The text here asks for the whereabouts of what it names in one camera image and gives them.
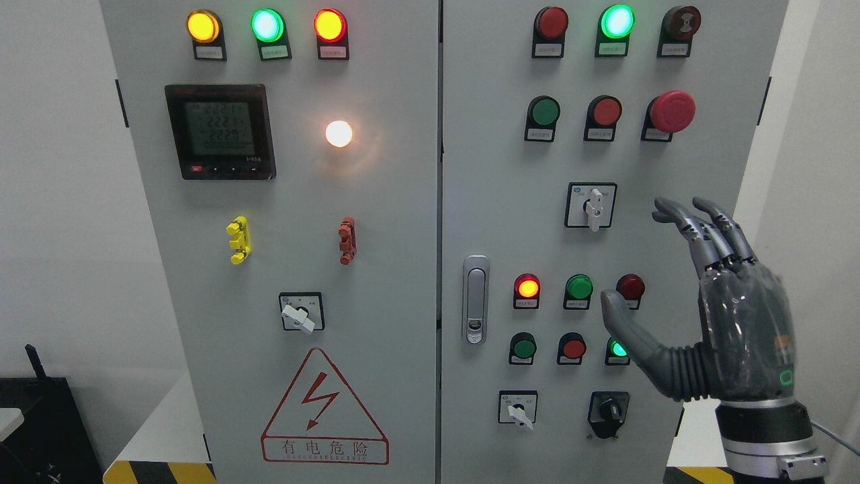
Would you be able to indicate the silver door latch handle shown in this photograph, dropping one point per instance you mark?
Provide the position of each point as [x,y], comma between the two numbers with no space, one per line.
[475,289]

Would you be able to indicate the red lit lamp middle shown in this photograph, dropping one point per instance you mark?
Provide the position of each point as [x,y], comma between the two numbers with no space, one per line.
[526,292]

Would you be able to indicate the dark red buzzer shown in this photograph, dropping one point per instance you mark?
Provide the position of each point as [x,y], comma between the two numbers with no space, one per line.
[679,25]

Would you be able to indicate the green lit lamp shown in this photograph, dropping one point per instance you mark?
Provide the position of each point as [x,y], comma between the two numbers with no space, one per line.
[616,354]
[614,28]

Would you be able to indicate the red terminal clip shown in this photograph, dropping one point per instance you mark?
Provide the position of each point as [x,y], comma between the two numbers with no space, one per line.
[348,246]

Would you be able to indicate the yellow indicator lamp top left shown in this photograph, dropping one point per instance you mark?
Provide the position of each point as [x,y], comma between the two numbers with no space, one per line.
[207,36]

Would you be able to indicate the green push button upper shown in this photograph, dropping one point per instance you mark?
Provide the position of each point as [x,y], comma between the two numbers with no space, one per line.
[541,118]

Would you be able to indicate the gray electrical cabinet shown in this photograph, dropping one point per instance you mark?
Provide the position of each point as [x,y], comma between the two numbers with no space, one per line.
[437,94]

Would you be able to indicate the green indicator lamp top left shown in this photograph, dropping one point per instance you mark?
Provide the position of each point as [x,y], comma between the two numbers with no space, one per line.
[269,29]

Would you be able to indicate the digital power meter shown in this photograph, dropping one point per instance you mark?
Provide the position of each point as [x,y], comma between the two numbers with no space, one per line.
[221,132]

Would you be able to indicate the robot arm with silver wrist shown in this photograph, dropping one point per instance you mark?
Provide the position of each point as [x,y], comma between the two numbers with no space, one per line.
[770,442]

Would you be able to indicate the red push button lower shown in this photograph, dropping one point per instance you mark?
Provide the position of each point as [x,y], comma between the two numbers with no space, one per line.
[571,348]

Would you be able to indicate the white glowing lamp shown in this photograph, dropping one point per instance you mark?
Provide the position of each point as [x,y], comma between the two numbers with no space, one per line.
[339,133]

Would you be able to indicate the red push button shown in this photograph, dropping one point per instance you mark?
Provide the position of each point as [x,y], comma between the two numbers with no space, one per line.
[571,348]
[601,120]

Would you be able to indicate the gray robotic hand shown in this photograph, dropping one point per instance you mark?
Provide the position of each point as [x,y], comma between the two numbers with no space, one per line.
[746,352]

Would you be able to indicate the green lit lamp top right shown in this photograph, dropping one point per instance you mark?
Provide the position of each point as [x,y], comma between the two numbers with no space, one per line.
[614,28]

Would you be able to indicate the green lamp middle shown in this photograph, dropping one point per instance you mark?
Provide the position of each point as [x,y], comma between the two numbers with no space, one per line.
[578,292]

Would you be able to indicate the red push button upper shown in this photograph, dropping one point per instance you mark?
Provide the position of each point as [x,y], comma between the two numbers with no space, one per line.
[601,120]

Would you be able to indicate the red lamp top right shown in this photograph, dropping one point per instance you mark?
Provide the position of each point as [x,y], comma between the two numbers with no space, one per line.
[549,29]

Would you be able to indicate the green push button lower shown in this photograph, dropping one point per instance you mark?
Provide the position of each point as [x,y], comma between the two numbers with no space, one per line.
[522,349]

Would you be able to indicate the yellow terminal clip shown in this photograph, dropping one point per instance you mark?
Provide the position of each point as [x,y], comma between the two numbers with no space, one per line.
[238,232]

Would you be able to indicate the black key selector switch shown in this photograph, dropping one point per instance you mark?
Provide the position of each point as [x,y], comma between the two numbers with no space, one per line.
[607,412]

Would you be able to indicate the gray rotary switch left door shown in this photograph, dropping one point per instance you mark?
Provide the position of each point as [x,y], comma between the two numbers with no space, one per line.
[302,311]

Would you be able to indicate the gray rotary switch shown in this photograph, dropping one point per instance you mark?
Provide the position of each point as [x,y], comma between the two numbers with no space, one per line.
[518,407]
[590,205]

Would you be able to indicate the red indicator lamp top left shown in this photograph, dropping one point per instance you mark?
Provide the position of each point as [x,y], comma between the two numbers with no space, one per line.
[331,29]

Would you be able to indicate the electric hazard warning sticker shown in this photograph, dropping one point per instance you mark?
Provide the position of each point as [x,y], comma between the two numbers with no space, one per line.
[321,420]

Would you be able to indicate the black box with antenna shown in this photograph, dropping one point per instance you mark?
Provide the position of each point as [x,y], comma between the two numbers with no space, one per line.
[48,443]

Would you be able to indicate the green push button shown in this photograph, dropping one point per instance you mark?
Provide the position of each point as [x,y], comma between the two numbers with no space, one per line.
[541,118]
[522,349]

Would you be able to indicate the red emergency stop button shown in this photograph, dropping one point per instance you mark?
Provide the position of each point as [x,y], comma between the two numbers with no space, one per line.
[668,113]

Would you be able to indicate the green lit lamp lower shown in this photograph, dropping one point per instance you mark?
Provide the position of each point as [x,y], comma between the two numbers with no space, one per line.
[616,354]

